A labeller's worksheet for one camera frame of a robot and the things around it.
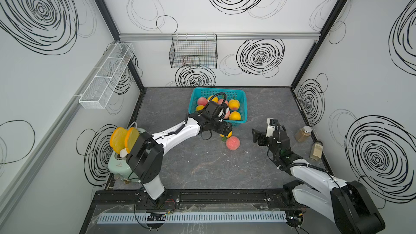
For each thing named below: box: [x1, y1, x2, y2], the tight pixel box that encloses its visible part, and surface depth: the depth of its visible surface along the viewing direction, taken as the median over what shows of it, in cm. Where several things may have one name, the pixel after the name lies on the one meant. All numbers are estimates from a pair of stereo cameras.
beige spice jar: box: [309, 140, 324, 161], surface depth 88 cm
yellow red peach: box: [228, 99, 240, 111], surface depth 106 cm
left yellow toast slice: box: [109, 127, 128, 154], surface depth 71 cm
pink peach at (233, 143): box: [225, 135, 241, 151], surface depth 88 cm
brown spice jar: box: [294, 125, 312, 143], surface depth 89 cm
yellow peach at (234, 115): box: [228, 111, 242, 121], surface depth 99 cm
